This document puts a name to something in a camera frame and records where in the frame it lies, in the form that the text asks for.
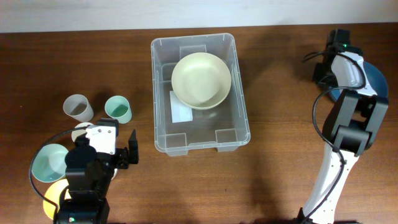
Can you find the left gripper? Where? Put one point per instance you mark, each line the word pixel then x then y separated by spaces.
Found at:
pixel 121 153

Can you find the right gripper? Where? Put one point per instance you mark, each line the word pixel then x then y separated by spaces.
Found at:
pixel 318 79

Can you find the mint green plastic cup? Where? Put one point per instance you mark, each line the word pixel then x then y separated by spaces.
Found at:
pixel 118 107

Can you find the dark blue large bowl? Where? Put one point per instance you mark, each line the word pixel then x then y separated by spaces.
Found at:
pixel 347 75

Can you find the cream plastic cup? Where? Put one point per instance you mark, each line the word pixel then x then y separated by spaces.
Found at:
pixel 80 132

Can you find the grey plastic cup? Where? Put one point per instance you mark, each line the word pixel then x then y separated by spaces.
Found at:
pixel 78 107

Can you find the clear plastic storage bin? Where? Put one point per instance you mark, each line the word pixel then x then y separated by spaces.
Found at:
pixel 224 127

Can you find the cream large bowl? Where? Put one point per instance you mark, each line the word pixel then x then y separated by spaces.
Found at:
pixel 201 80

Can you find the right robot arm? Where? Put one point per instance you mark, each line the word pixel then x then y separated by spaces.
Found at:
pixel 348 131

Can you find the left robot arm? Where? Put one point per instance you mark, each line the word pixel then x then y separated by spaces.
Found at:
pixel 90 169

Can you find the white small bowl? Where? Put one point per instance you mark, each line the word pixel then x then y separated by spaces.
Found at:
pixel 115 172

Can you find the white label in bin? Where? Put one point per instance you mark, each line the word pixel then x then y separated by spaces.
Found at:
pixel 180 112

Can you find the light teal small bowl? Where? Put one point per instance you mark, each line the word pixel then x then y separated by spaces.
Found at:
pixel 49 164

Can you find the yellow small bowl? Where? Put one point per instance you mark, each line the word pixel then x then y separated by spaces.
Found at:
pixel 53 193

